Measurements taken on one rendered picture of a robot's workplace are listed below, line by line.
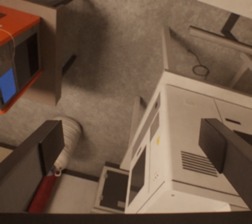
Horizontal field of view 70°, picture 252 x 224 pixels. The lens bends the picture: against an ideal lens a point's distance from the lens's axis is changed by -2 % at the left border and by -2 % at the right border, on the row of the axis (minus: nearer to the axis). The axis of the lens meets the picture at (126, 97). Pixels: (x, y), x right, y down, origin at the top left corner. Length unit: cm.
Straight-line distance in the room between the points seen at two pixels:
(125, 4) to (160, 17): 32
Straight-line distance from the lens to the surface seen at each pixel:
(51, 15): 114
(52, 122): 16
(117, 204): 303
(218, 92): 103
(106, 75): 205
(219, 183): 68
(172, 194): 60
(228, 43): 79
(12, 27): 102
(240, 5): 87
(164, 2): 172
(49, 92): 144
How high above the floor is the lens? 168
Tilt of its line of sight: 51 degrees down
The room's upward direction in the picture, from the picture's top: 169 degrees counter-clockwise
